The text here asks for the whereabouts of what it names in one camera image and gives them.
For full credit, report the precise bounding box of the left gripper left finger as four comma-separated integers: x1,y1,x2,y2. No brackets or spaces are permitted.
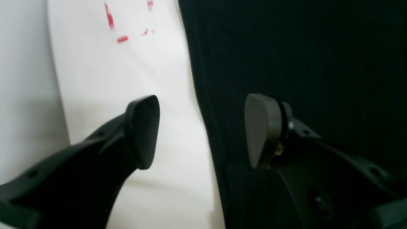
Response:
0,95,160,229

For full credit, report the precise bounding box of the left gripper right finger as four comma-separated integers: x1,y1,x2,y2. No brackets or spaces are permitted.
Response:
244,93,407,229

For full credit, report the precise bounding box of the black printed T-shirt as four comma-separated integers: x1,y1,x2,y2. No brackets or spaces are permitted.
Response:
178,0,406,229

